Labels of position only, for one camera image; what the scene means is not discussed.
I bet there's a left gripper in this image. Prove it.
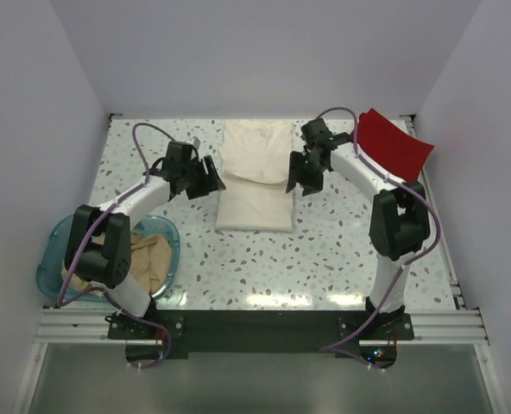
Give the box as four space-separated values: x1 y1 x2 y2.
182 155 225 200

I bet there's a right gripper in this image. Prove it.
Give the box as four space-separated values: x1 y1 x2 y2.
286 151 326 198

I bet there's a cream white t-shirt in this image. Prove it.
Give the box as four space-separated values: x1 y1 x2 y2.
216 120 293 233

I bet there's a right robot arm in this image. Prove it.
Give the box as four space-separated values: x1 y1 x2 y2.
287 118 431 339

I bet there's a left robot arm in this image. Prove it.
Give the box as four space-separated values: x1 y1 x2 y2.
57 142 225 338

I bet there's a tan t-shirt in basket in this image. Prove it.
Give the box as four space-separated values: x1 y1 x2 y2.
60 232 173 298

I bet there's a folded red t-shirt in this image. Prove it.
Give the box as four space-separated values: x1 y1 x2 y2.
357 109 434 182

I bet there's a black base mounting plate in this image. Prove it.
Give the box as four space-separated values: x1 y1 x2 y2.
104 310 415 362

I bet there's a teal plastic basket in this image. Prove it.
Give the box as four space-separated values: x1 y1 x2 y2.
35 216 180 300

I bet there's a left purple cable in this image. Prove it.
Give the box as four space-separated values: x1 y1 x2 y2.
55 122 173 370

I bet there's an aluminium frame rail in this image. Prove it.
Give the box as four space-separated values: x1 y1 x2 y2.
35 309 112 344

